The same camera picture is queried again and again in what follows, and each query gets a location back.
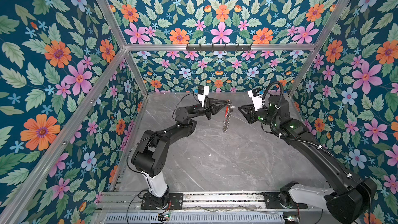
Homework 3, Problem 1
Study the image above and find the black hook rail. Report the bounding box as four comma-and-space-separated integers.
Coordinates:
186, 44, 252, 52

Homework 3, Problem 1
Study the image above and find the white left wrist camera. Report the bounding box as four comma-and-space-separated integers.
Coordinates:
197, 86, 209, 107

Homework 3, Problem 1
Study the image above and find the aluminium back top beam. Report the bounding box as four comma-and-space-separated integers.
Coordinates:
125, 44, 315, 52

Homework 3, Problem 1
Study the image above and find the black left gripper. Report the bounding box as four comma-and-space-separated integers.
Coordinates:
187, 97, 226, 122

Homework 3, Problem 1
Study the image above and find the aluminium left top beam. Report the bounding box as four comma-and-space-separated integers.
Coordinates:
1, 48, 127, 224

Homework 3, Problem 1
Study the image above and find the aluminium back left post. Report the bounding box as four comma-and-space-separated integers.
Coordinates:
96, 0, 148, 99

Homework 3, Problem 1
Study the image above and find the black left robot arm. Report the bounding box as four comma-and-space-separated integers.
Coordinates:
131, 96, 232, 200

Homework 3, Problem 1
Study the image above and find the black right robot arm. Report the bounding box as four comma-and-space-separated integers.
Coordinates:
238, 95, 377, 224

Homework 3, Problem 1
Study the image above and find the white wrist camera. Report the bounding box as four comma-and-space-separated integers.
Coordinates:
197, 86, 209, 107
247, 88, 263, 111

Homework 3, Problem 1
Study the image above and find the aluminium beam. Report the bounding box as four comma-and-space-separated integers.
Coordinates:
1, 48, 127, 224
125, 44, 315, 52

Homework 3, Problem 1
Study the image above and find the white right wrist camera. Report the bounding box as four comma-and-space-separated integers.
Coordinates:
247, 88, 263, 111

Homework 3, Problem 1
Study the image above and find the aluminium post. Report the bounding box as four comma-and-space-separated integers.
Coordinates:
96, 0, 148, 99
288, 0, 351, 98

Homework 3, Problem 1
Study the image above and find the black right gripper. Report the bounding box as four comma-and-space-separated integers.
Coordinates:
238, 103, 279, 130

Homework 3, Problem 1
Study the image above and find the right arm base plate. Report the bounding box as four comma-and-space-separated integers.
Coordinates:
261, 192, 308, 209

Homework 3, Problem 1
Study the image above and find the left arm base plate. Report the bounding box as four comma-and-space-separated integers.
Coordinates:
141, 193, 184, 210

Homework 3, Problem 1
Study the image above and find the black corrugated cable conduit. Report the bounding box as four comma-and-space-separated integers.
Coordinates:
262, 81, 285, 138

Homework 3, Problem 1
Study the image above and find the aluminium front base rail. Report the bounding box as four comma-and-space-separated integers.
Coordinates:
96, 191, 330, 213

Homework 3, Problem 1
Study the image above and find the aluminium back right post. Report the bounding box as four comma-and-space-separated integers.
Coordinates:
288, 0, 351, 98

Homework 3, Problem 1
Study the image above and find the white perforated cable duct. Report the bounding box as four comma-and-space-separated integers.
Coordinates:
104, 212, 285, 224

